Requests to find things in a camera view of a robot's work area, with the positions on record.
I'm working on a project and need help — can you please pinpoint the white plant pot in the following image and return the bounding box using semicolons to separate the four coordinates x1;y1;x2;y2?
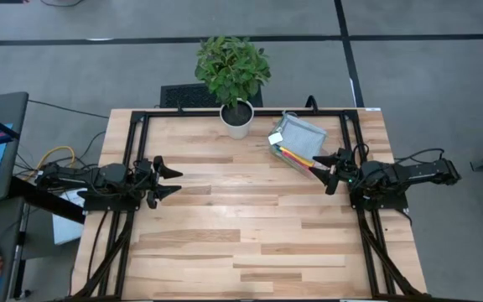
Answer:
219;98;256;140

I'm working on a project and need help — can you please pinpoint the yellow microfiber towel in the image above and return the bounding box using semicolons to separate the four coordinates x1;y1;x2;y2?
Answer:
277;145;316;168

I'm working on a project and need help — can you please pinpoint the pink microfiber towel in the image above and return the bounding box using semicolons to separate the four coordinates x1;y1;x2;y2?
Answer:
281;149;314;169

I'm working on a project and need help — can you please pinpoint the yellow cable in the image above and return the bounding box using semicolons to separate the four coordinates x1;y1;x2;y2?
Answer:
35;145;76;177

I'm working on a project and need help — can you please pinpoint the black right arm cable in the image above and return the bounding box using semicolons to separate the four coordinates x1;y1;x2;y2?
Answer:
352;142;446;167

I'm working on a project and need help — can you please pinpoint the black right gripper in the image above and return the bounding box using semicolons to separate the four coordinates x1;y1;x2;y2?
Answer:
308;147;368;196

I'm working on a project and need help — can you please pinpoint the black cable bundle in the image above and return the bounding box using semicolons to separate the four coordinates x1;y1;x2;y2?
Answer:
13;130;108;189

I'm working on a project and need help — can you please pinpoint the green leafy plant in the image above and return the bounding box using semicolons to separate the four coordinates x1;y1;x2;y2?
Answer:
194;35;273;109

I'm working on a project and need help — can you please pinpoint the clear plastic bin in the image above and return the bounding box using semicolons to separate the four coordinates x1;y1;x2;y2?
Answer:
267;110;331;180

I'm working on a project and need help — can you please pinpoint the white paper sheet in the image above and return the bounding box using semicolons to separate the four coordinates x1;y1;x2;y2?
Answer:
51;188;87;247

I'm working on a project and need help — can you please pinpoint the black aluminium table frame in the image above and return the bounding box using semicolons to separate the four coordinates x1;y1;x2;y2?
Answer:
71;108;429;302

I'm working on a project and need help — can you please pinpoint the pale grey microfiber towel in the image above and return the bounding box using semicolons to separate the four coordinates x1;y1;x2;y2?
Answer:
268;112;329;163

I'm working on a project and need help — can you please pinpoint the black perforated floor mat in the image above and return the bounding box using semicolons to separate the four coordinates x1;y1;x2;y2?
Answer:
159;83;264;109

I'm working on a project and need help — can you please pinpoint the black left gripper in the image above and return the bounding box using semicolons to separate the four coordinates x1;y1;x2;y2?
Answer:
133;155;184;210

